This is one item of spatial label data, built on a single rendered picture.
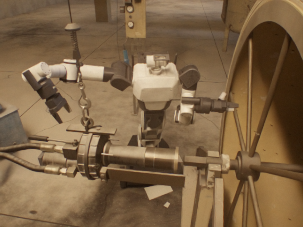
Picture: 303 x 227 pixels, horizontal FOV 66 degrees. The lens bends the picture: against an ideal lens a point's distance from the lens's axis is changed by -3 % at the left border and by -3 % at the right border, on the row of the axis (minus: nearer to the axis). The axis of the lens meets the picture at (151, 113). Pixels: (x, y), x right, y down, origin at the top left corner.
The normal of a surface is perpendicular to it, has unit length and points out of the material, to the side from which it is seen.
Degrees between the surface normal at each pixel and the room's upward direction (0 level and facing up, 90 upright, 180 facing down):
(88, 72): 75
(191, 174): 0
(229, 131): 67
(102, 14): 90
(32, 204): 0
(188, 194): 0
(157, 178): 90
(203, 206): 90
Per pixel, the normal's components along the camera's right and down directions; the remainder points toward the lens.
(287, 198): -0.07, -0.48
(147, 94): 0.08, 0.76
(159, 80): 0.08, 0.09
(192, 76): -0.07, 0.39
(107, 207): 0.00, -0.85
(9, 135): 0.84, 0.28
